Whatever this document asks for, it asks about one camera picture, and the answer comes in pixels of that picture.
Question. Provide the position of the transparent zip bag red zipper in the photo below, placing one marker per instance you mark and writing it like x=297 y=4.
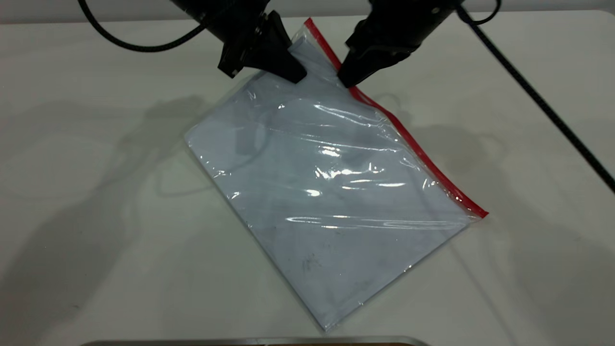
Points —
x=336 y=192

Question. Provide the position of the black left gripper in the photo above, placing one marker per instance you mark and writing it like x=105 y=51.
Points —
x=235 y=24

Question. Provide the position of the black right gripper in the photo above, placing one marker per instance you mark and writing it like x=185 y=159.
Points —
x=403 y=24

